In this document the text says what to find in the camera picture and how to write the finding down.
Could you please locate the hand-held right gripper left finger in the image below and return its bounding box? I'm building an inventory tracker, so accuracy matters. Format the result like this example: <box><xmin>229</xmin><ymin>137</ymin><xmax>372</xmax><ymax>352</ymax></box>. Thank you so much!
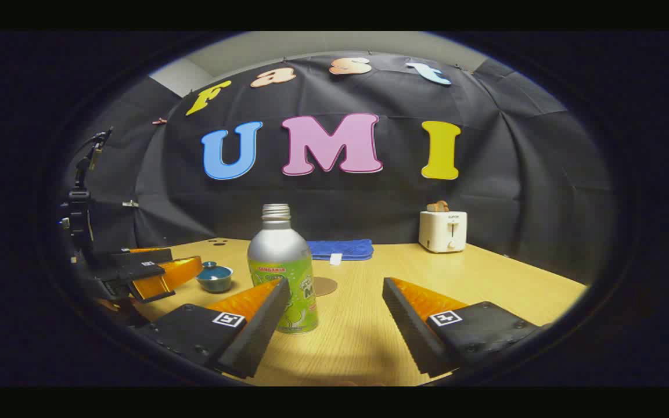
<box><xmin>137</xmin><ymin>278</ymin><xmax>292</xmax><ymax>379</ymax></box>

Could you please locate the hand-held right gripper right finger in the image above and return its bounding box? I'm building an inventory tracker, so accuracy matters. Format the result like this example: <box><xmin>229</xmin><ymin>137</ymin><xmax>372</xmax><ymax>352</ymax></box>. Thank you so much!
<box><xmin>382</xmin><ymin>277</ymin><xmax>538</xmax><ymax>378</ymax></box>

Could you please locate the blue teacup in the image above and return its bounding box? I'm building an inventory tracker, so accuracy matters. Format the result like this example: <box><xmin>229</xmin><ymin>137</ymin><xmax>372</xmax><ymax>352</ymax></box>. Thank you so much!
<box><xmin>196</xmin><ymin>265</ymin><xmax>233</xmax><ymax>293</ymax></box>

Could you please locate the silver green-label water bottle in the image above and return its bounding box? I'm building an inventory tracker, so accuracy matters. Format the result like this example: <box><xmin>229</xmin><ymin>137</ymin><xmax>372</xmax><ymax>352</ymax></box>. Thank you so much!
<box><xmin>247</xmin><ymin>204</ymin><xmax>319</xmax><ymax>334</ymax></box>

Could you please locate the white toaster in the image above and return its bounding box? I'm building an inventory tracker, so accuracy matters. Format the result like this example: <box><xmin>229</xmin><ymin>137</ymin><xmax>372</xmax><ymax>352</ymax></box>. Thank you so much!
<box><xmin>419</xmin><ymin>210</ymin><xmax>467</xmax><ymax>253</ymax></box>

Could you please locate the blue folded towel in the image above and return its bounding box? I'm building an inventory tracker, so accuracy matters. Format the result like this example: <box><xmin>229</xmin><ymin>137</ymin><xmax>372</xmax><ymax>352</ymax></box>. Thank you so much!
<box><xmin>307</xmin><ymin>239</ymin><xmax>374</xmax><ymax>262</ymax></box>

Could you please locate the black backdrop cloth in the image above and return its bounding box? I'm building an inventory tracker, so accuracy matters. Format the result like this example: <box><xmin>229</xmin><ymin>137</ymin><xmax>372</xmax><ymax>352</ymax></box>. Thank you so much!
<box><xmin>62</xmin><ymin>52</ymin><xmax>614</xmax><ymax>285</ymax></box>

